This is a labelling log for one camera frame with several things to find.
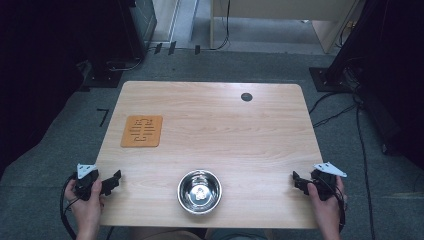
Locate long black floor cable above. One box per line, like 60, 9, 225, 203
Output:
353, 99, 377, 240

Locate left hand-held gripper cable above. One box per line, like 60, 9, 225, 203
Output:
59, 173, 78, 240

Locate orange wooden trivet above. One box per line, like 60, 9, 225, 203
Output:
119, 114, 164, 149

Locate black stand with base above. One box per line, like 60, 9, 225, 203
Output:
87, 0, 148, 89

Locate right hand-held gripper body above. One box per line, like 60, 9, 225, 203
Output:
309, 161, 348, 202

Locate black tape corner mark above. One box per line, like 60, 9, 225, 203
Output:
96, 107, 110, 128

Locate dark glass cabinet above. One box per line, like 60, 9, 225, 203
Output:
129, 0, 158, 52

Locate black stand base plate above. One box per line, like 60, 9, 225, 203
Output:
308, 66, 355, 93

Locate person's right hand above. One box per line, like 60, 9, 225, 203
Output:
306, 175, 348, 233

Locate person's left hand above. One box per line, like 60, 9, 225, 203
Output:
64, 177, 105, 232

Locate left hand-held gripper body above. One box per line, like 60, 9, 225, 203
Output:
73, 162, 101, 202

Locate black hanging cable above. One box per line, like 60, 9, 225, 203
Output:
213, 0, 232, 52

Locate stainless steel bowl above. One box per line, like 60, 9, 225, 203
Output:
176, 169, 223, 215

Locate grey floor cable loop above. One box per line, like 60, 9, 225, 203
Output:
105, 57, 144, 73

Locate right hand-held gripper cable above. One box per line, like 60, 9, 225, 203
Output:
328, 181, 348, 234

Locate hand-held gripper cable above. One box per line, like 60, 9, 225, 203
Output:
328, 181, 348, 234
59, 173, 78, 240

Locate person's legs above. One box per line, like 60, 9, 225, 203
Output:
129, 227, 269, 240

